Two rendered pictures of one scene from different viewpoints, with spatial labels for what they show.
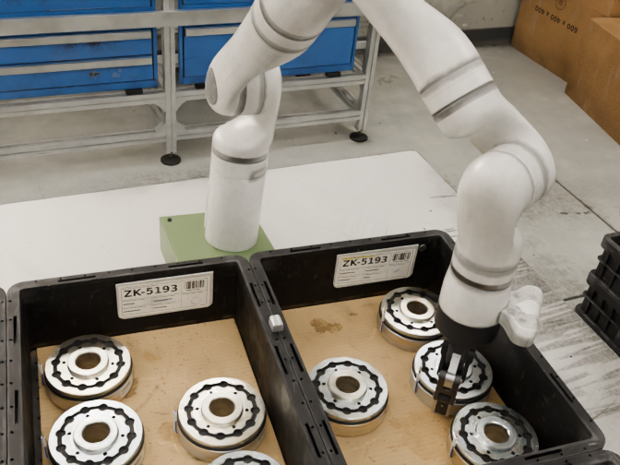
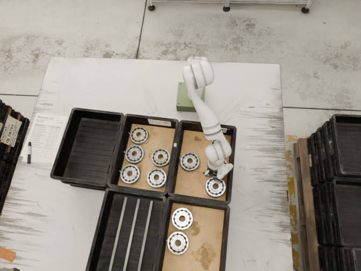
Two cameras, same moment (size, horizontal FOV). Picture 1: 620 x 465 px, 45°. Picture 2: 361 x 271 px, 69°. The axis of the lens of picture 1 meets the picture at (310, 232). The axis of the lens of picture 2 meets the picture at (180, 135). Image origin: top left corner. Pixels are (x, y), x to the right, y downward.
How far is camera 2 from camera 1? 0.77 m
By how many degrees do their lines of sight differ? 39
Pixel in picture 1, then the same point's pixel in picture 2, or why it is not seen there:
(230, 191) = not seen: hidden behind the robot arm
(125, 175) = (208, 13)
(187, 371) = (160, 141)
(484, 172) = (207, 152)
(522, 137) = (223, 144)
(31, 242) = (148, 76)
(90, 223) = (164, 72)
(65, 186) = (187, 14)
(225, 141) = not seen: hidden behind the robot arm
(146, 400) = (149, 145)
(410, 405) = (204, 169)
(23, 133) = not seen: outside the picture
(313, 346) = (191, 144)
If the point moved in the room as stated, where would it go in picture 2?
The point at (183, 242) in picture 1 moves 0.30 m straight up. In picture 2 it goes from (180, 93) to (177, 63)
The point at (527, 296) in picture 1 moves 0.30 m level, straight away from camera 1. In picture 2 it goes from (227, 167) to (274, 128)
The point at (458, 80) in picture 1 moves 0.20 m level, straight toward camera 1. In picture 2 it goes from (207, 130) to (172, 169)
